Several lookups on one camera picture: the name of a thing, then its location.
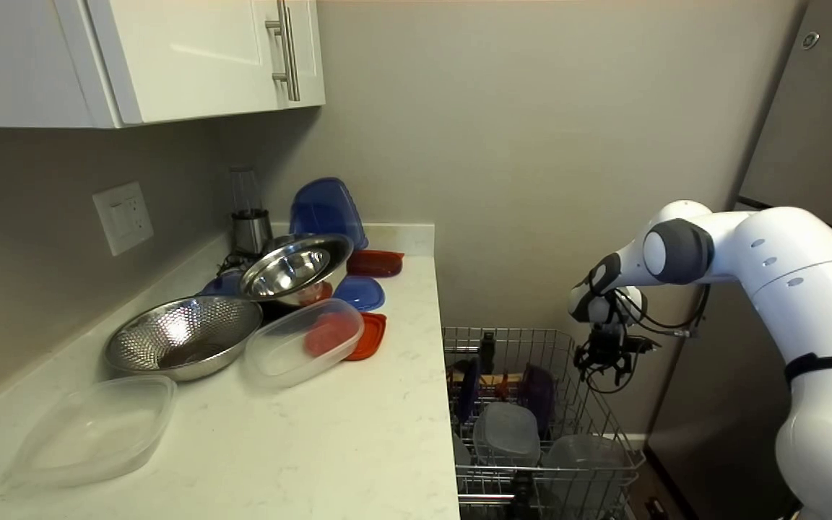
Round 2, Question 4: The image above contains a grey translucent plastic container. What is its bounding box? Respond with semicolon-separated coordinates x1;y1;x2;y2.
470;399;544;468

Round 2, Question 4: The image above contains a wire dishwasher rack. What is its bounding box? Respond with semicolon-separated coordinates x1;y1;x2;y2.
441;325;649;520

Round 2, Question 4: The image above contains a small steel bowl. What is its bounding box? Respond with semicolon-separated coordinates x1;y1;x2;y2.
238;232;355;303

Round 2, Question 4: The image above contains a blue plastic lid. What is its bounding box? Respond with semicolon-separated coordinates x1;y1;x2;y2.
330;273;388;315

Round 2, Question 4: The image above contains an orange plastic item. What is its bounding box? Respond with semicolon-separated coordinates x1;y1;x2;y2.
476;370;535;399

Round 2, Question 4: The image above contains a small clear plastic container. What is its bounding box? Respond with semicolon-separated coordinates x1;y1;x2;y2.
239;296;366;394

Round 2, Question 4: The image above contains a steel cup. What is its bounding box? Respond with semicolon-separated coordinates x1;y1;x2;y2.
229;205;278;261

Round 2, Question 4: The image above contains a white upper cabinet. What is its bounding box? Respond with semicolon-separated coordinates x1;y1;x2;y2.
0;0;330;130

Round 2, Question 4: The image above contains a purple plastic container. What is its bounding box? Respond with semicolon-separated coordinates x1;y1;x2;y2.
525;361;561;427

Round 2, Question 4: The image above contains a large clear plastic container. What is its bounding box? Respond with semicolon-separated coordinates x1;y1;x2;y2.
8;374;180;488

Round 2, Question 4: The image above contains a red plastic container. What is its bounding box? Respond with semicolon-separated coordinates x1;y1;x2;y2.
345;245;407;282

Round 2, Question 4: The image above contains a white wall outlet plate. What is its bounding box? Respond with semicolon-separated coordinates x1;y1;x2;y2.
89;179;155;257

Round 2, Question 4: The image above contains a stainless steel refrigerator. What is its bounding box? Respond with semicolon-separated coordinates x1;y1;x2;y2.
645;0;832;520

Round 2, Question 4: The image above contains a clear lidded plastic container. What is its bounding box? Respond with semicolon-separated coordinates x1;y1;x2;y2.
535;430;631;520

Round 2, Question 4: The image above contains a red plastic lid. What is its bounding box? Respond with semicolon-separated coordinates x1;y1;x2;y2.
300;310;391;365

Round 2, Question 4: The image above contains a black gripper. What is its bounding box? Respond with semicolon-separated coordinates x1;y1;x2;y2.
571;325;660;396

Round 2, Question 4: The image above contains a blue plastic container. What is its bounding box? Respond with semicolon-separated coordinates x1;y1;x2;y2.
287;178;369;254

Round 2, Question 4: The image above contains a large steel bowl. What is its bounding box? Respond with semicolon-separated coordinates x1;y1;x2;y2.
102;292;265;384

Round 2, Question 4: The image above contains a white baseboard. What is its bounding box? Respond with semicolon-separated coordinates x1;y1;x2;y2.
615;430;652;453

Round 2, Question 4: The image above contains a metal cabinet handle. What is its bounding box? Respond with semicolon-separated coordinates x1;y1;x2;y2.
262;0;304;105

